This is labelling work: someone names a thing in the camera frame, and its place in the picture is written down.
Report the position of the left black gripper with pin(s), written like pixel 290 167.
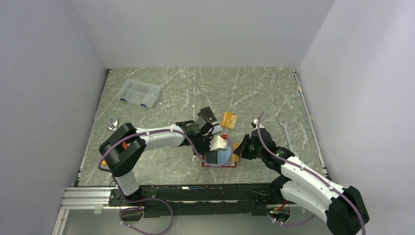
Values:
pixel 207 148

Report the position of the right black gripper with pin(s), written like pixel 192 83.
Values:
pixel 242 150

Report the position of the black card holder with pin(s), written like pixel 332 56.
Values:
pixel 208 114

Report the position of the red leather wallet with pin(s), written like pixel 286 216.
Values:
pixel 224 159

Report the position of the single black card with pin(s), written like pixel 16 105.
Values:
pixel 211 158

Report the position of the orange card stack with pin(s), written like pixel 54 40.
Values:
pixel 229 120

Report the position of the white magnetic stripe card stack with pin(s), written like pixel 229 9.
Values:
pixel 217 128

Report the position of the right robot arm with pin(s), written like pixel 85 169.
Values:
pixel 342 209

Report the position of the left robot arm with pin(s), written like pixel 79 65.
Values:
pixel 122 150

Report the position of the clear plastic organizer box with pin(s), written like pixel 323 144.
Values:
pixel 138 92

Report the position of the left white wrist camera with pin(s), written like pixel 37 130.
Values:
pixel 218 143

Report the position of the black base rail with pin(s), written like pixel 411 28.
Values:
pixel 162 200

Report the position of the aluminium frame rail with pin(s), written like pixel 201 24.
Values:
pixel 97 198

